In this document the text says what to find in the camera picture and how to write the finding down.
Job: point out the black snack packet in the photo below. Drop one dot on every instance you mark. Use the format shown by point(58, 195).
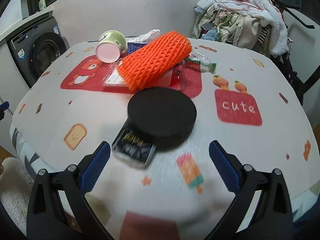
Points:
point(132, 148)

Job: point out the pile of clothes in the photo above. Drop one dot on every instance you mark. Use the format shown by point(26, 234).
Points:
point(256, 25)

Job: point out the black round lid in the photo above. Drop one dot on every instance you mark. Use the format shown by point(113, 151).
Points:
point(162, 116)

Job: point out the black washing machine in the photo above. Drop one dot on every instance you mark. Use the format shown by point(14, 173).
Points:
point(35, 45)

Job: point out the white fleece robe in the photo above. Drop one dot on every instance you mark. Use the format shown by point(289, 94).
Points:
point(16, 185)

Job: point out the patterned table mat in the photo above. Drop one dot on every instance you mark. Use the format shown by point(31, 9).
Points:
point(246, 105)

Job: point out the green paper cup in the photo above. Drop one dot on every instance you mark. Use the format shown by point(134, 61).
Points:
point(110, 46)

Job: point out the blue tissue pack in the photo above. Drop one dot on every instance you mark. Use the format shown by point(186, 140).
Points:
point(134, 46)

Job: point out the green white candy wrapper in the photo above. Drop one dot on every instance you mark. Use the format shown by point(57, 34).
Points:
point(206, 66)

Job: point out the orange foam fruit net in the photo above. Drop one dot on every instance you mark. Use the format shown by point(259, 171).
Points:
point(165, 51)

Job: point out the green soap bottle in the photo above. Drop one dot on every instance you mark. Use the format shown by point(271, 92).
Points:
point(42, 5)

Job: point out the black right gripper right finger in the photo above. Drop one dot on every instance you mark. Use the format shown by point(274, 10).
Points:
point(272, 218)

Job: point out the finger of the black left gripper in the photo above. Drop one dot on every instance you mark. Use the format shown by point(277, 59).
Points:
point(4, 106)

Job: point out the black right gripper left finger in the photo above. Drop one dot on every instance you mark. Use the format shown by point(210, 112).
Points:
point(46, 217)

